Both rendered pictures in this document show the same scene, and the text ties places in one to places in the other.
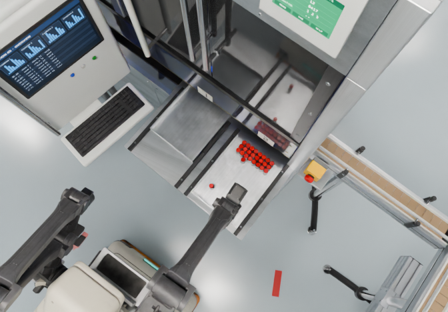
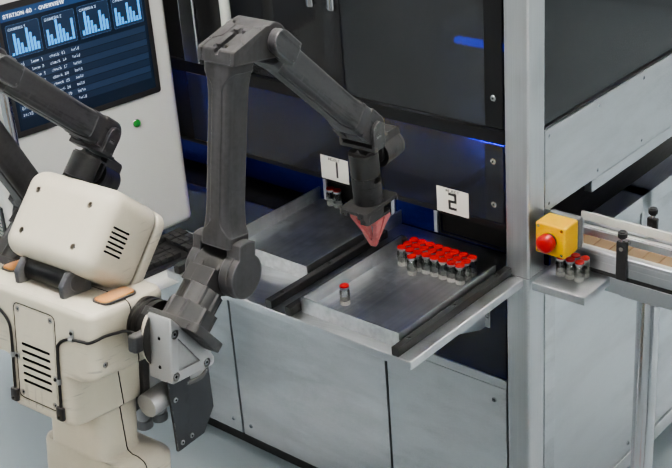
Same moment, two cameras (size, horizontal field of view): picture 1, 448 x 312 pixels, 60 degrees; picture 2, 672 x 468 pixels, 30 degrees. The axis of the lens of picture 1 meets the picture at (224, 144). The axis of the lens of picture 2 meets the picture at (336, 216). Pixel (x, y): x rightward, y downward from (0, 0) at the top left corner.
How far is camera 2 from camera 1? 2.06 m
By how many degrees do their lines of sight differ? 48
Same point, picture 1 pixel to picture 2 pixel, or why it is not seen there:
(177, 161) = (275, 280)
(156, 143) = not seen: hidden behind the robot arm
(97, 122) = not seen: hidden behind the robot
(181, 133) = (285, 250)
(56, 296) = (49, 175)
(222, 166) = (369, 280)
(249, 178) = (426, 290)
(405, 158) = not seen: outside the picture
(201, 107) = (328, 224)
